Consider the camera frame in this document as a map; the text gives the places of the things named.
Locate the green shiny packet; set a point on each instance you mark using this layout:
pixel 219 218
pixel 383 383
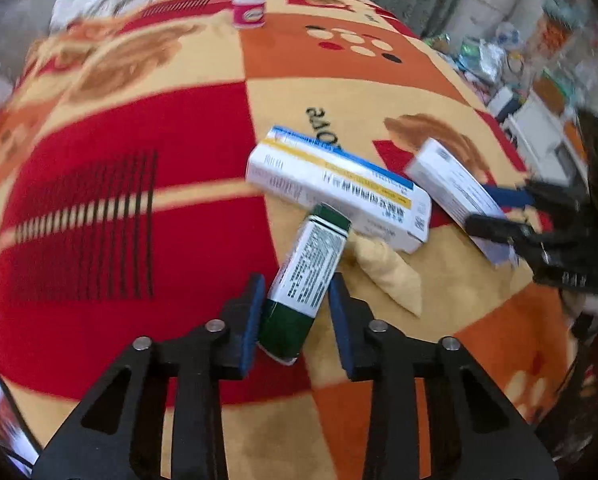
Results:
pixel 441 42

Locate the green and white box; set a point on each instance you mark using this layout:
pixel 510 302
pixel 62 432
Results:
pixel 304 270

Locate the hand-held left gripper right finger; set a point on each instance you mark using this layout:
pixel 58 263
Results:
pixel 340 330

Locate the orange red printed blanket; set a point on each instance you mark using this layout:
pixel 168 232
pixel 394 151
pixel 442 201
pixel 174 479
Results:
pixel 104 160

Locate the silver foil bag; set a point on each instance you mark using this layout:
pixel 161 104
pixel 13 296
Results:
pixel 489 60

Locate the white box, blue yellow stripes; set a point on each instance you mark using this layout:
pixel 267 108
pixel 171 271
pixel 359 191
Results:
pixel 329 185

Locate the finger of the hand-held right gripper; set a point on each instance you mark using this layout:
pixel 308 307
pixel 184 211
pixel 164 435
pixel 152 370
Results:
pixel 509 196
pixel 494 227

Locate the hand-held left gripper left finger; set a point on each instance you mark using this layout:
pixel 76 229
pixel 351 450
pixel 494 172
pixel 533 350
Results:
pixel 249 325

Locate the white and blue medicine box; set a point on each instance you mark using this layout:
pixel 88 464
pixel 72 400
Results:
pixel 449 185

